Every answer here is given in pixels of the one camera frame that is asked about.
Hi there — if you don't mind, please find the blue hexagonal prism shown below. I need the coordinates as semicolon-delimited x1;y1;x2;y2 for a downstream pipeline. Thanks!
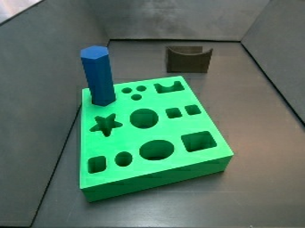
81;45;115;106

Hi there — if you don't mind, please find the green shape sorting board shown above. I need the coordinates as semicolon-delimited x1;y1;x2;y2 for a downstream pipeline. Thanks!
80;77;234;202

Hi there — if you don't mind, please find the dark grey arch block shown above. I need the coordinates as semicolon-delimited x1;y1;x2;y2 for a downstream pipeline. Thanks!
166;46;212;73

